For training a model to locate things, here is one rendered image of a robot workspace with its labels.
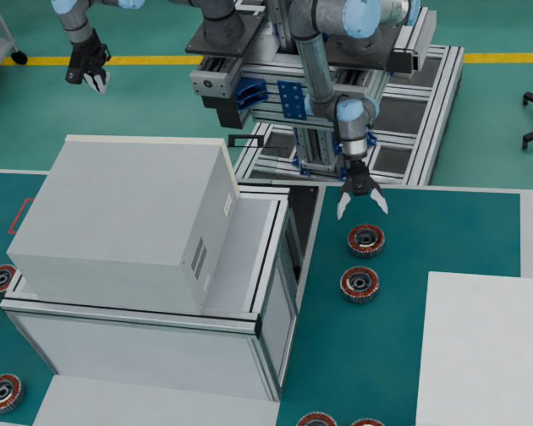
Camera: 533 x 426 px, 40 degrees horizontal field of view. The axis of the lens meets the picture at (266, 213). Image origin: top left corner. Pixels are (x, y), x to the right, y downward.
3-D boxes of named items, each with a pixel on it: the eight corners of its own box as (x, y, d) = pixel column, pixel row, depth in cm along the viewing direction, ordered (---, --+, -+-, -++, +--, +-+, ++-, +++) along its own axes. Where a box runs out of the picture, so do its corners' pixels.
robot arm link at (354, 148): (366, 139, 210) (338, 143, 211) (369, 155, 212) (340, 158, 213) (365, 133, 217) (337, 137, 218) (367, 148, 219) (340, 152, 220)
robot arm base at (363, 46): (343, 26, 249) (340, 2, 242) (387, 30, 244) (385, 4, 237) (331, 54, 241) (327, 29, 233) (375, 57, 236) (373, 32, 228)
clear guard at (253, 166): (212, 146, 226) (207, 132, 222) (287, 148, 220) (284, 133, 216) (183, 227, 206) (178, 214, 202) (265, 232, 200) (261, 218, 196)
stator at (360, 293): (370, 267, 217) (369, 259, 215) (386, 296, 210) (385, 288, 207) (335, 280, 217) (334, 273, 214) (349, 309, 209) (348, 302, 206)
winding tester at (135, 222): (94, 186, 207) (67, 134, 192) (240, 193, 196) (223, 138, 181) (39, 301, 184) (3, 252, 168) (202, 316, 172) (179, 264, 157)
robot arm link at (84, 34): (79, 32, 209) (57, 30, 212) (85, 46, 213) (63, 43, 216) (92, 17, 214) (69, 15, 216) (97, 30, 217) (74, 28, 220)
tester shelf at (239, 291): (69, 188, 215) (63, 177, 212) (293, 199, 197) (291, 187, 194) (6, 314, 188) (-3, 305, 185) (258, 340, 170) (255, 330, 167)
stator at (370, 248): (346, 232, 228) (345, 225, 225) (382, 227, 226) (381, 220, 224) (349, 260, 220) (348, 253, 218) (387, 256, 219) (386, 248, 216)
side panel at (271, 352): (288, 313, 212) (271, 244, 188) (299, 314, 211) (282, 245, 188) (269, 401, 195) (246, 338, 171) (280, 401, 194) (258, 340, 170)
